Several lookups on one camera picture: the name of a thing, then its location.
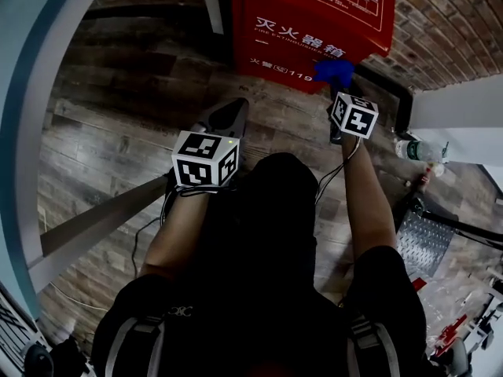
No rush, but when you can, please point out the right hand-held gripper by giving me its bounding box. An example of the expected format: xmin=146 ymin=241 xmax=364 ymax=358
xmin=328 ymin=77 xmax=380 ymax=145

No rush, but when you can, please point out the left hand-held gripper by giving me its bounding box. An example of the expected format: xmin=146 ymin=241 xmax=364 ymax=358
xmin=171 ymin=97 xmax=250 ymax=190

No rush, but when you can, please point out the blue cloth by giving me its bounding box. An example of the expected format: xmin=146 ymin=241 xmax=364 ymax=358
xmin=313 ymin=58 xmax=356 ymax=90

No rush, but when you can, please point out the red fire extinguisher box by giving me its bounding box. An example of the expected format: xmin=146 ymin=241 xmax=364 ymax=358
xmin=221 ymin=0 xmax=396 ymax=96

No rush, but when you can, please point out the person's left forearm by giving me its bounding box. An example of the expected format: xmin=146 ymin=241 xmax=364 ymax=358
xmin=139 ymin=186 xmax=210 ymax=283

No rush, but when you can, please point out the person's right forearm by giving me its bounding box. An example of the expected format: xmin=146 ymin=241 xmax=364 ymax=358
xmin=340 ymin=134 xmax=398 ymax=267

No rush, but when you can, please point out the clear plastic bottle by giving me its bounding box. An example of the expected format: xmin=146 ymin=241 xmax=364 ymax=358
xmin=394 ymin=138 xmax=450 ymax=165

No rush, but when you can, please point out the grey metal bar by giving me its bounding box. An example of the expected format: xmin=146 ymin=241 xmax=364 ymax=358
xmin=39 ymin=174 xmax=171 ymax=259

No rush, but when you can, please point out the person's black clothing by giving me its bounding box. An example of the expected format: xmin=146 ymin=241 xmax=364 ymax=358
xmin=90 ymin=152 xmax=435 ymax=377

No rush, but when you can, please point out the metal diamond plate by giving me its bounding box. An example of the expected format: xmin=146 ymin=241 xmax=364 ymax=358
xmin=394 ymin=208 xmax=457 ymax=279

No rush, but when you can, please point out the black metal bar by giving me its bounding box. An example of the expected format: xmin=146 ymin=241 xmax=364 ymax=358
xmin=407 ymin=197 xmax=503 ymax=251

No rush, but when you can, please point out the black wheel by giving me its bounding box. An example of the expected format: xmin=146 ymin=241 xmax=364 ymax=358
xmin=22 ymin=342 xmax=55 ymax=377

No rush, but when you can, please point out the red tool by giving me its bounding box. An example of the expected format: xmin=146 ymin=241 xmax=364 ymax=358
xmin=429 ymin=314 xmax=469 ymax=357

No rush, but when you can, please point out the white right gripper cable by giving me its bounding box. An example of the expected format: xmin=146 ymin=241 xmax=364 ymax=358
xmin=314 ymin=136 xmax=362 ymax=206

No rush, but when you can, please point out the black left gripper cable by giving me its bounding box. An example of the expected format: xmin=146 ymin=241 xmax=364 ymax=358
xmin=130 ymin=173 xmax=178 ymax=279

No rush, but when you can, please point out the white post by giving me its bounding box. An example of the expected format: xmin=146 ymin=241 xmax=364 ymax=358
xmin=198 ymin=0 xmax=226 ymax=35

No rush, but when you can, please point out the teal curved frame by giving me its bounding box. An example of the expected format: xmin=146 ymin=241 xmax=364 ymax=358
xmin=0 ymin=0 xmax=116 ymax=324

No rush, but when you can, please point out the grey backpack strap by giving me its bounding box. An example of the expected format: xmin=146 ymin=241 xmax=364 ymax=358
xmin=104 ymin=315 xmax=167 ymax=377
xmin=347 ymin=313 xmax=402 ymax=377

